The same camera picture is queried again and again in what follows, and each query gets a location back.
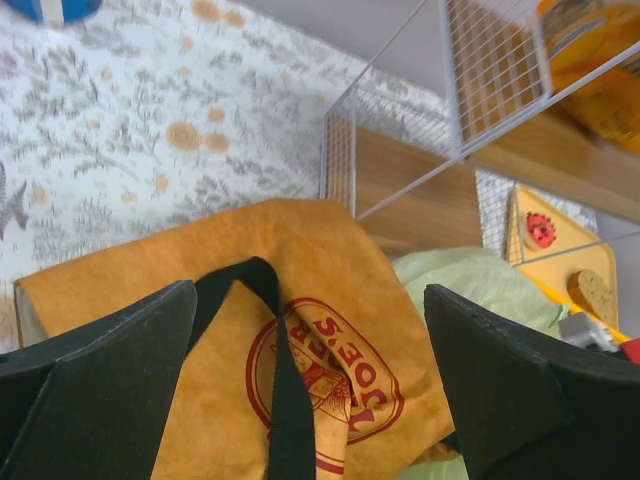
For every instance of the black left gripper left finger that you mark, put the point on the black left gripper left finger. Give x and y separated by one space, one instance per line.
92 403

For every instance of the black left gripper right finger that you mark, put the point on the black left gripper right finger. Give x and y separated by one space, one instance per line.
528 406

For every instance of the orange snack packet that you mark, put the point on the orange snack packet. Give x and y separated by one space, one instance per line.
581 36

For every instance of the brown bread slice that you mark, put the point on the brown bread slice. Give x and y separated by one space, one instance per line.
589 291

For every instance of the yellow plastic bin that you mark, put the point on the yellow plastic bin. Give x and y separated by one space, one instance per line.
580 312

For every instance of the light green plastic bag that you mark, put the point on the light green plastic bag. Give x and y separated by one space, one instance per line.
483 278

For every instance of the yellow flat tray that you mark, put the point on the yellow flat tray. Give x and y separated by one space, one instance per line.
574 249

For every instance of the red toy donut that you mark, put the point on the red toy donut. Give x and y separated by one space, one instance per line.
540 231

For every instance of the floral patterned table mat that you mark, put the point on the floral patterned table mat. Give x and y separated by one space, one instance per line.
148 115

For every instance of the blue wrapped toilet paper roll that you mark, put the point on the blue wrapped toilet paper roll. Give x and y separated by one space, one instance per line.
55 13

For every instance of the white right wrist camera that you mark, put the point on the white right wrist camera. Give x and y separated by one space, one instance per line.
580 331

